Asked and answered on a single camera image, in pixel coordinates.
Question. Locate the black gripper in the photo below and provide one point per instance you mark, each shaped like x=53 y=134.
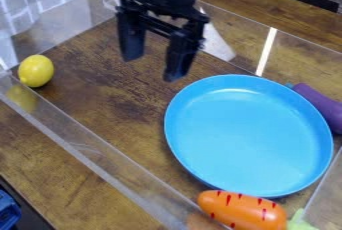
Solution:
x=171 y=17

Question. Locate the blue round plastic tray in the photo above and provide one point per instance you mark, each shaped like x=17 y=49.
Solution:
x=247 y=135

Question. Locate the orange toy carrot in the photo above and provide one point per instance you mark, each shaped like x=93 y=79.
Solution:
x=240 y=211

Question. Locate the yellow toy lemon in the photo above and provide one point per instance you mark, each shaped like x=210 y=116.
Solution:
x=36 y=71

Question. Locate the purple toy eggplant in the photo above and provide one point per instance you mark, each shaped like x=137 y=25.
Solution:
x=328 y=107

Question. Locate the blue object at corner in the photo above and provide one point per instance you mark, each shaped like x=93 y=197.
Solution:
x=9 y=211

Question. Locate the clear acrylic enclosure wall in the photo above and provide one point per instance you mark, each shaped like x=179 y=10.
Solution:
x=83 y=152

